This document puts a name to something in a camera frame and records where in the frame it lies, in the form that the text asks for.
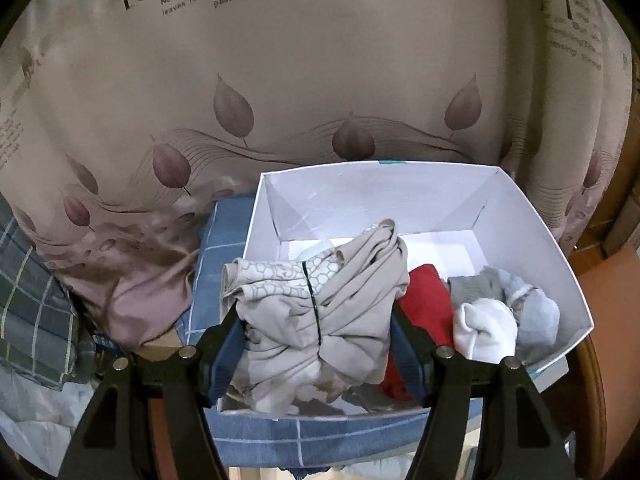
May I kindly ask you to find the red underwear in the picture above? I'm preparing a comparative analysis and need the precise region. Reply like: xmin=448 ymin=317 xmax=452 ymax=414
xmin=380 ymin=262 xmax=456 ymax=403

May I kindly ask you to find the grey plaid blanket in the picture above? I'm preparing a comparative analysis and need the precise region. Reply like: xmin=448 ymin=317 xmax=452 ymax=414
xmin=0 ymin=195 xmax=101 ymax=391

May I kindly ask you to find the grey sock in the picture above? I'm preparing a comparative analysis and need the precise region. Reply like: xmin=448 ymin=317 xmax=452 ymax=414
xmin=446 ymin=266 xmax=506 ymax=307

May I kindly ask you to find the beige patterned underwear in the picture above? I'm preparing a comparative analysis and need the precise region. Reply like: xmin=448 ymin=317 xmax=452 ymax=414
xmin=220 ymin=219 xmax=411 ymax=418

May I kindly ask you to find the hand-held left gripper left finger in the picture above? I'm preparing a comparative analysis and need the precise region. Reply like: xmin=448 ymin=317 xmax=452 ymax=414
xmin=57 ymin=305 xmax=248 ymax=480

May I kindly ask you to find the white plastic bag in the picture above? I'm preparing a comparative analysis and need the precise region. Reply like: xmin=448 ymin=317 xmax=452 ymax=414
xmin=0 ymin=360 xmax=101 ymax=480

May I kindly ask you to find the wooden furniture frame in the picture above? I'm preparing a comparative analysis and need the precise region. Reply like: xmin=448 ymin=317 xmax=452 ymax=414
xmin=560 ymin=240 xmax=640 ymax=480

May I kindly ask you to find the white shoe box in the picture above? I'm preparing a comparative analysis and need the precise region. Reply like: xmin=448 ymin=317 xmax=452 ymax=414
xmin=216 ymin=159 xmax=596 ymax=418

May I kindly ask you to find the cardboard box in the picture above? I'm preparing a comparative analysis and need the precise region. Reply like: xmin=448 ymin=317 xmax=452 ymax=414
xmin=132 ymin=327 xmax=183 ymax=361

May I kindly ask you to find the light blue floral sock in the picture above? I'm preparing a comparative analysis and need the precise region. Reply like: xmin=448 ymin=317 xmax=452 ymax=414
xmin=500 ymin=267 xmax=562 ymax=367

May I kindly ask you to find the white ribbed sock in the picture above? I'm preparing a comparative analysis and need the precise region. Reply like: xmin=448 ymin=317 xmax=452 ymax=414
xmin=452 ymin=297 xmax=519 ymax=363

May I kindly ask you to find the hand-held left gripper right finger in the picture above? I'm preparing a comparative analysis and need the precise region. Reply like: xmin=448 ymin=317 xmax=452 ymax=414
xmin=390 ymin=303 xmax=573 ymax=480

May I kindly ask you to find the leaf print curtain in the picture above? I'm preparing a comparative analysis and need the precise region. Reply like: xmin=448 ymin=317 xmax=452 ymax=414
xmin=0 ymin=0 xmax=636 ymax=351

